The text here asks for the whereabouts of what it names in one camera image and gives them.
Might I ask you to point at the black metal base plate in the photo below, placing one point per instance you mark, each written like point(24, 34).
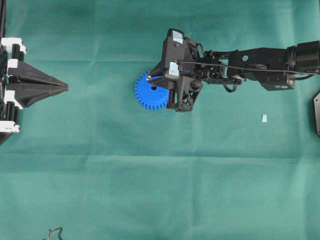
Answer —
point(316, 104)

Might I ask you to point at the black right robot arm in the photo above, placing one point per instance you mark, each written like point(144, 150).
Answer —
point(275, 69)

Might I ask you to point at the small pale tape piece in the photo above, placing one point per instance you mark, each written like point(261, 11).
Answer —
point(264, 118)

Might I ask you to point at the green table cloth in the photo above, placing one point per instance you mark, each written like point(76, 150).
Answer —
point(95, 162)

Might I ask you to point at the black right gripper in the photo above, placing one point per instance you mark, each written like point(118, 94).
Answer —
point(183, 67)

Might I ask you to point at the blue plastic gear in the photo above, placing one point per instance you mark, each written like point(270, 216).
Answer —
point(151, 97)

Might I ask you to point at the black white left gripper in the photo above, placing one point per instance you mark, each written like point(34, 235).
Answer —
point(15, 95)

